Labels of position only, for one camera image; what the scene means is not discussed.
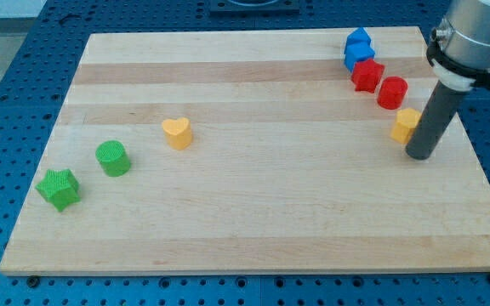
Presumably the red cylinder block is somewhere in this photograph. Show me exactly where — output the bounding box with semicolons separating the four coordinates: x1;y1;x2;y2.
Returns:
377;76;408;110

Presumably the green cylinder block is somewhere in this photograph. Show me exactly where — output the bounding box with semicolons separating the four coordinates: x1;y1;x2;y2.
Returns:
95;140;131;177

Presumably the light wooden board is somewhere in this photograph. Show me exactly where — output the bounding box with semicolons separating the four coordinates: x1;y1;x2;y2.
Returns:
0;28;490;276

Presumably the blue pentagon block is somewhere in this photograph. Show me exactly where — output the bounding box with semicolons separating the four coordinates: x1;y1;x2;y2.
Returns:
344;27;372;54

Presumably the yellow hexagon block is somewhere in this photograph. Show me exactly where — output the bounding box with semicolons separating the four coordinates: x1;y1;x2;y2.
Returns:
390;108;422;145

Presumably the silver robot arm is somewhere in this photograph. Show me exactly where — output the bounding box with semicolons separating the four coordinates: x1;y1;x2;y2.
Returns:
426;0;490;92

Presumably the red star block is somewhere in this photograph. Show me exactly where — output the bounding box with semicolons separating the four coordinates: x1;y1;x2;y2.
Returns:
351;59;385;94

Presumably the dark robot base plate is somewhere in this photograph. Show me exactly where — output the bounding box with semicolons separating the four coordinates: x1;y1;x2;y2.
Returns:
208;0;300;14

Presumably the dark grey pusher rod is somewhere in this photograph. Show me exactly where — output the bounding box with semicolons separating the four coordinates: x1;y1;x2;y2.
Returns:
405;81;467;161

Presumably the yellow heart block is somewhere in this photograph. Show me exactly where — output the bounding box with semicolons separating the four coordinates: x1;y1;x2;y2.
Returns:
162;117;193;150

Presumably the green star block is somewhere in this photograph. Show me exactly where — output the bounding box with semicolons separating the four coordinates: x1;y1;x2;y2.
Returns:
35;169;81;213

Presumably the blue cube block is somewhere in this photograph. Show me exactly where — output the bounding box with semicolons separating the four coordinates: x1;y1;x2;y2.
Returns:
344;42;375;72

